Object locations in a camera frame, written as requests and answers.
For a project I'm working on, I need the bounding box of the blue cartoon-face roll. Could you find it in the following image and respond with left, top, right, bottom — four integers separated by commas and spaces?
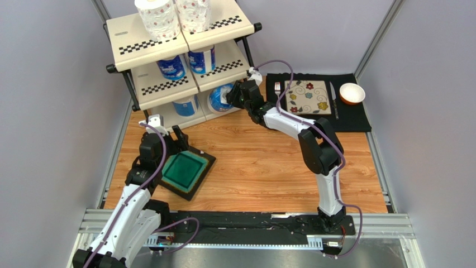
207, 83, 234, 114

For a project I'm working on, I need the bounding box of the plastic-wrapped roll blue label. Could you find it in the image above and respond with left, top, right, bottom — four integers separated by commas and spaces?
172, 95, 199, 117

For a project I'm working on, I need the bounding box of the dark blue roll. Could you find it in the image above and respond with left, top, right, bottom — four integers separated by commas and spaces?
188, 45, 216, 75
157, 54, 187, 80

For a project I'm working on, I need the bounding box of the white floral paper roll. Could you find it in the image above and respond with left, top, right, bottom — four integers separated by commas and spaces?
175, 0, 212, 33

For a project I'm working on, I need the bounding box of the white red-floral paper roll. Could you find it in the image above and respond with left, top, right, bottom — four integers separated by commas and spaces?
134, 0, 180, 41

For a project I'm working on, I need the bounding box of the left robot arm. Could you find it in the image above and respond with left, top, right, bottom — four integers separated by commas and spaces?
72, 121, 189, 267

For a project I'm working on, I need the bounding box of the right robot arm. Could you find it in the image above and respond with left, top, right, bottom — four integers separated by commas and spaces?
222, 80, 346, 232

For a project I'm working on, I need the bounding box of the cream checkered three-tier shelf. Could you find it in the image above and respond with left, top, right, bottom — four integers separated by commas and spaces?
106, 1, 261, 130

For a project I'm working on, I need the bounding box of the silver fork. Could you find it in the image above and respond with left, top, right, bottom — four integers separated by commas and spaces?
274, 82, 281, 99

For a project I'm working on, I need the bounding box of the green square plate black rim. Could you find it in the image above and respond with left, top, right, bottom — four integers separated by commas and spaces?
159, 146, 216, 201

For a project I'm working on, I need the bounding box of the square floral plate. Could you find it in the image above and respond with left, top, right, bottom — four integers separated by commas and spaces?
283, 80, 332, 115

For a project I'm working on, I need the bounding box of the silver table knife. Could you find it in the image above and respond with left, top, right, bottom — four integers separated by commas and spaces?
330, 82, 339, 120

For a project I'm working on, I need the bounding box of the white and orange bowl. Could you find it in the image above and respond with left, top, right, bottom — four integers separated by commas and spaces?
339, 83, 366, 105

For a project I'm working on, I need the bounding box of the black cloth placemat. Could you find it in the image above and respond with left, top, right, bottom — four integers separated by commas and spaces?
265, 73, 372, 132

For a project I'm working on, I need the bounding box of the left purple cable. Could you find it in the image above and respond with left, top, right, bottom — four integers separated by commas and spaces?
82, 122, 199, 268

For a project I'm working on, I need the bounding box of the purple cable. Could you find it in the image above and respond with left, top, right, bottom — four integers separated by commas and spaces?
254, 59, 363, 260
82, 122, 199, 268

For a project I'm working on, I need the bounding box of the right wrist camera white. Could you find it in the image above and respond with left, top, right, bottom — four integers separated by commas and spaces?
247, 67, 263, 86

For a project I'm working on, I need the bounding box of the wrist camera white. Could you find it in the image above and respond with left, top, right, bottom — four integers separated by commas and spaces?
247, 67, 263, 86
139, 114, 169, 135

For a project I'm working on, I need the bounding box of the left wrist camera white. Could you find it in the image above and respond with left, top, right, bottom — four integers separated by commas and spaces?
139, 114, 169, 135

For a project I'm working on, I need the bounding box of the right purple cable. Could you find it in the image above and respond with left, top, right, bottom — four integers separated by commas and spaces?
254, 59, 363, 260

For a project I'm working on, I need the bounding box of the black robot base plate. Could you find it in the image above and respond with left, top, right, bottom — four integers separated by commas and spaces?
161, 211, 357, 245

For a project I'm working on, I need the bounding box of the aluminium frame rail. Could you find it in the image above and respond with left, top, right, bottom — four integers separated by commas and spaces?
66, 208, 426, 268

